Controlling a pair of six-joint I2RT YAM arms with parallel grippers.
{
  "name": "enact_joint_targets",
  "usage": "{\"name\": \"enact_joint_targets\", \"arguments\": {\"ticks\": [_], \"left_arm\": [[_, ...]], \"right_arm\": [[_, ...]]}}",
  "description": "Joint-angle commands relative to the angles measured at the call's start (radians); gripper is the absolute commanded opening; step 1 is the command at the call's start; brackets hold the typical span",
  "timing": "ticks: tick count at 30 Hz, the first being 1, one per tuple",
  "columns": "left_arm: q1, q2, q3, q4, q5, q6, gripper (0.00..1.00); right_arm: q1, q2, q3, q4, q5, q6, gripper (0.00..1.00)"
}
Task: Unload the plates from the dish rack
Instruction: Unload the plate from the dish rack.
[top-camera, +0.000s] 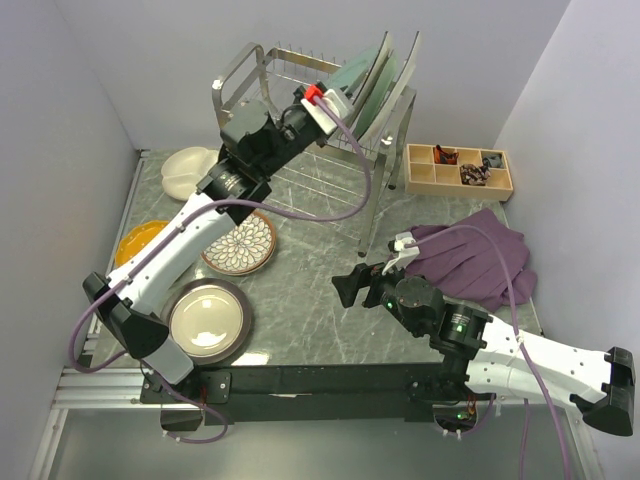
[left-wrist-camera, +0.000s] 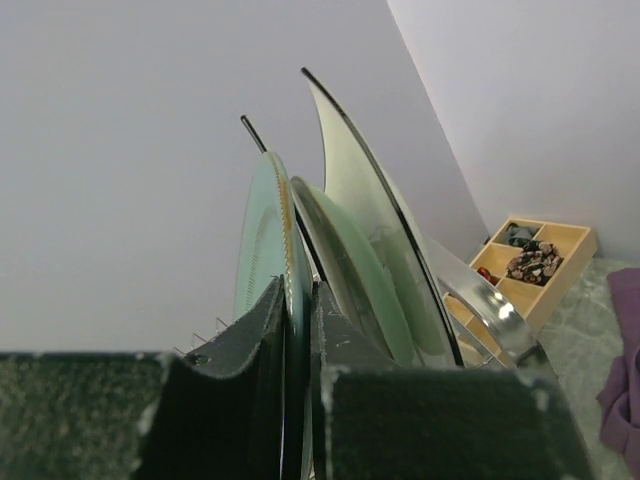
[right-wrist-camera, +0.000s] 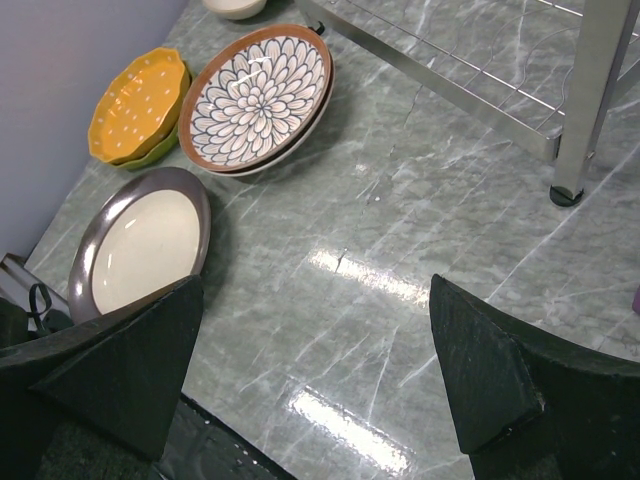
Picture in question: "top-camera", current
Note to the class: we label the aluminium rail frame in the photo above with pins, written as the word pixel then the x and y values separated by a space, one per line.
pixel 118 387

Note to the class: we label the grey item in tray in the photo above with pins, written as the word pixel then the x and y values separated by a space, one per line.
pixel 492 161

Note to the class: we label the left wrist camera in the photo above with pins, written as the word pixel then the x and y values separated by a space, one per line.
pixel 324 106

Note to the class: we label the white square plate black rim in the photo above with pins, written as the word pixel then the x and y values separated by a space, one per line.
pixel 405 75

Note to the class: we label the cream divided plate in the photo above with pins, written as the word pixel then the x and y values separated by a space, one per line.
pixel 183 170

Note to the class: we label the light green plate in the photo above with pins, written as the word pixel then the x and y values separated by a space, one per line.
pixel 373 104

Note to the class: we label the orange black item in tray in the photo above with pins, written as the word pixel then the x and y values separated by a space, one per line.
pixel 445 155

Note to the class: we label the cream square plate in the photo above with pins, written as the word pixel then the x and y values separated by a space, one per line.
pixel 384 50

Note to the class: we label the patterned cloth item in tray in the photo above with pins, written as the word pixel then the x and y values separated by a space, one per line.
pixel 473 175

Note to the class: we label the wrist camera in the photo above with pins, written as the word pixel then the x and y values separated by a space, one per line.
pixel 404 250
pixel 324 106

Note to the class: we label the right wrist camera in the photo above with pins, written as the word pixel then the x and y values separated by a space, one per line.
pixel 404 250

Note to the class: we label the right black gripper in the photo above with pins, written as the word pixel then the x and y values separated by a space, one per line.
pixel 348 285

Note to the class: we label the purple cloth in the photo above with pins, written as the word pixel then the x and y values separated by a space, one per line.
pixel 473 263

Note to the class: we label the dark teal round plate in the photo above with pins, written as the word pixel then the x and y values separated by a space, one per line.
pixel 350 76

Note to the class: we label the wooden compartment tray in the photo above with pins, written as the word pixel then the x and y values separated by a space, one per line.
pixel 423 176

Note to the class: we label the dark brown rimmed plate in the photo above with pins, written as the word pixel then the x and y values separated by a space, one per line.
pixel 209 319

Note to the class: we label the orange dotted scalloped plate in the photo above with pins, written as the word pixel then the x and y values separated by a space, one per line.
pixel 133 242

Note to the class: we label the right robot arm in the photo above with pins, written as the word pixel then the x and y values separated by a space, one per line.
pixel 485 355

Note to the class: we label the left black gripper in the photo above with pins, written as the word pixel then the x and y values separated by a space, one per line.
pixel 296 102

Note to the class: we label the black base beam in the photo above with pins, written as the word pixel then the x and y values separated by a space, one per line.
pixel 408 391

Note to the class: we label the floral patterned plate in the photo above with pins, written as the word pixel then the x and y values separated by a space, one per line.
pixel 255 225
pixel 239 255

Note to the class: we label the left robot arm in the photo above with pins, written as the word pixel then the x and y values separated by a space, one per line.
pixel 255 146

